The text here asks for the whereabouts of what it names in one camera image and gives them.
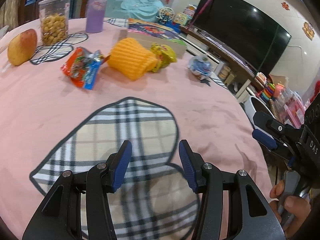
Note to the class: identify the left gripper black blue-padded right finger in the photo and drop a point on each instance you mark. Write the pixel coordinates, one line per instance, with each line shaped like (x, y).
(250, 215)

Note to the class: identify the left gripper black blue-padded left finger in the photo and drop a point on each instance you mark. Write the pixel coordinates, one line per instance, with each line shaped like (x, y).
(59, 214)

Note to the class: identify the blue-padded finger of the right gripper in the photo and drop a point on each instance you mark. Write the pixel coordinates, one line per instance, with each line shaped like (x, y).
(264, 139)

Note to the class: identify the blue white wrapper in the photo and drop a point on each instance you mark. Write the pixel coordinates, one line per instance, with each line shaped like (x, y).
(200, 66)

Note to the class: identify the orange foam fruit net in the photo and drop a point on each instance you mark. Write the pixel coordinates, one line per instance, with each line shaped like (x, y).
(131, 59)

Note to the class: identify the white trash bin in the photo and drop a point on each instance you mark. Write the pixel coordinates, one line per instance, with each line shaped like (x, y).
(253, 105)

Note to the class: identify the person's right hand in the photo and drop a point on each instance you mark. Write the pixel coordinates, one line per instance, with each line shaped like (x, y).
(299, 207)

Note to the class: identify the pink storage boxes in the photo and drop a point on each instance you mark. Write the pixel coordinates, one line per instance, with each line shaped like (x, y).
(290, 108)

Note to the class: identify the white tv cabinet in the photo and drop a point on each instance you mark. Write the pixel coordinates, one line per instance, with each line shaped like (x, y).
(198, 43)

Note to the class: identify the black television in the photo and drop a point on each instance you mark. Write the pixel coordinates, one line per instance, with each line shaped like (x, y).
(257, 38)

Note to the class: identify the pink plaid-patch blanket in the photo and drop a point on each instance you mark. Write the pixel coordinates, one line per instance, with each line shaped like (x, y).
(48, 125)

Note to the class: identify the yellow snack wrapper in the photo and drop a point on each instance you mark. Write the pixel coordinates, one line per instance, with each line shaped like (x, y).
(165, 56)

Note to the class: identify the red snack wrapper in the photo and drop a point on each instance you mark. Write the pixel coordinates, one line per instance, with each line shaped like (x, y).
(82, 67)

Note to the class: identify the colourful children's book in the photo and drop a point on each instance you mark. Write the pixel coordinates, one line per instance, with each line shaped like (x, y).
(148, 33)

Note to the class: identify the toy ferris wheel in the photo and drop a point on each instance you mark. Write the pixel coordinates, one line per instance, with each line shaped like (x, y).
(165, 14)

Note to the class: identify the red apple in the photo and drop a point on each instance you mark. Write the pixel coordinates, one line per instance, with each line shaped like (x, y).
(22, 47)

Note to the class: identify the teal covered armchair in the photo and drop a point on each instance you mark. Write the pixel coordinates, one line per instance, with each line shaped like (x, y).
(146, 10)

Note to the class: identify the clear snack jar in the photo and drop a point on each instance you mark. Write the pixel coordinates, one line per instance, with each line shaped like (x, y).
(54, 16)

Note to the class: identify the purple thermos bottle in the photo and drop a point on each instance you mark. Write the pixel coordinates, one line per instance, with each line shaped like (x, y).
(95, 15)

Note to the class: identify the rainbow stacking ring toy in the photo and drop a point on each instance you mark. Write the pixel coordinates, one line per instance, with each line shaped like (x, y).
(267, 92)

